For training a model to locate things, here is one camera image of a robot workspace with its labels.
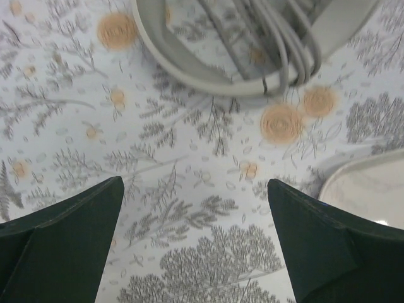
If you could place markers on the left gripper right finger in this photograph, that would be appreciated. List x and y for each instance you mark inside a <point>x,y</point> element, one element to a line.
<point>332,255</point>

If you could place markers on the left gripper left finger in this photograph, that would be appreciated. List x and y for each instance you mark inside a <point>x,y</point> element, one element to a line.
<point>58,254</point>

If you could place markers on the grey white headphones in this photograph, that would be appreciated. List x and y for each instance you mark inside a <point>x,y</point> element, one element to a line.
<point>295,37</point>

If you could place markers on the floral white serving tray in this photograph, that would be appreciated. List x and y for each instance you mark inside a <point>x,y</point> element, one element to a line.
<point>371,188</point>

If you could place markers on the floral patterned table mat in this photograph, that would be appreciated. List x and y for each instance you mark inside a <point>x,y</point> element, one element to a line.
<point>82,100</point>

